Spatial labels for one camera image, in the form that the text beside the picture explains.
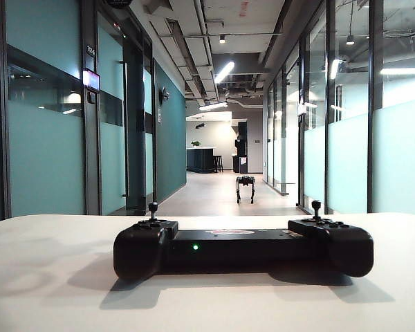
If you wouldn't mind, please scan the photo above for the long vertical door handle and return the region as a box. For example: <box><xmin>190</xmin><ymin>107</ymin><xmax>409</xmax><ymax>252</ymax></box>
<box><xmin>118</xmin><ymin>60</ymin><xmax>130</xmax><ymax>198</ymax></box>

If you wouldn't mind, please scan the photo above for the low linear ceiling light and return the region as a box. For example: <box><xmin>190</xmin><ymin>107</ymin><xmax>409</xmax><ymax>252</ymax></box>
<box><xmin>198</xmin><ymin>101</ymin><xmax>228</xmax><ymax>111</ymax></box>

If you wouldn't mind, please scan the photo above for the black handheld remote control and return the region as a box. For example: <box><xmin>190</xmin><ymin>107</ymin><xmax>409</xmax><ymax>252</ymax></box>
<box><xmin>113</xmin><ymin>200</ymin><xmax>374</xmax><ymax>280</ymax></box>

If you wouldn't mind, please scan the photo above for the black kiosk with white label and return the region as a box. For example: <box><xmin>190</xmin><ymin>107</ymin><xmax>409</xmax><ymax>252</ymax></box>
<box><xmin>232</xmin><ymin>155</ymin><xmax>249</xmax><ymax>174</ymax></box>

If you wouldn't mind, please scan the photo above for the dark kitchen counter island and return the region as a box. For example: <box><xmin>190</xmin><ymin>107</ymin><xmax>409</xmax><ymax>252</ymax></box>
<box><xmin>185</xmin><ymin>147</ymin><xmax>217</xmax><ymax>174</ymax></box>

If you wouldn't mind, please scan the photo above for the long linear ceiling light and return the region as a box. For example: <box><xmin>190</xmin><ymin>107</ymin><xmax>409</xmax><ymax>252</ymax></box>
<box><xmin>213</xmin><ymin>61</ymin><xmax>236</xmax><ymax>84</ymax></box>

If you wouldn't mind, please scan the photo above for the black quadruped robot dog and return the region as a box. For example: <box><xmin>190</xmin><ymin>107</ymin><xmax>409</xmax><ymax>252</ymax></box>
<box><xmin>235</xmin><ymin>175</ymin><xmax>257</xmax><ymax>204</ymax></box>

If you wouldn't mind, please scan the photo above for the tall black cabinet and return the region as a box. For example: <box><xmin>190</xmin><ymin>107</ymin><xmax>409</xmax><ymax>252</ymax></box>
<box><xmin>234</xmin><ymin>120</ymin><xmax>249</xmax><ymax>156</ymax></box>

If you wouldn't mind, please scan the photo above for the lit room sign display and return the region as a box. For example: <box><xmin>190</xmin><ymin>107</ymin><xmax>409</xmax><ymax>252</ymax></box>
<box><xmin>82</xmin><ymin>68</ymin><xmax>101</xmax><ymax>93</ymax></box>

